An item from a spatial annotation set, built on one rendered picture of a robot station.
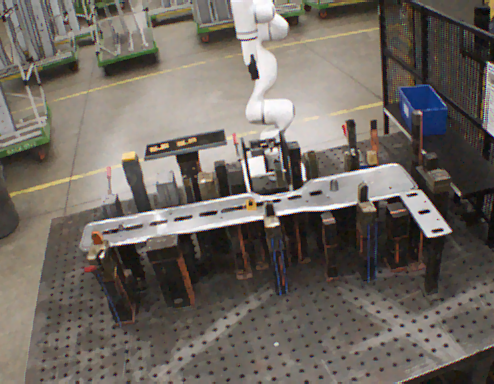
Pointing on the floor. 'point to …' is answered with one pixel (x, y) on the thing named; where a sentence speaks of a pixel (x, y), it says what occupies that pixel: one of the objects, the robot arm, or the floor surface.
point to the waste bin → (1, 201)
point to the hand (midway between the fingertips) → (253, 73)
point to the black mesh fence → (440, 76)
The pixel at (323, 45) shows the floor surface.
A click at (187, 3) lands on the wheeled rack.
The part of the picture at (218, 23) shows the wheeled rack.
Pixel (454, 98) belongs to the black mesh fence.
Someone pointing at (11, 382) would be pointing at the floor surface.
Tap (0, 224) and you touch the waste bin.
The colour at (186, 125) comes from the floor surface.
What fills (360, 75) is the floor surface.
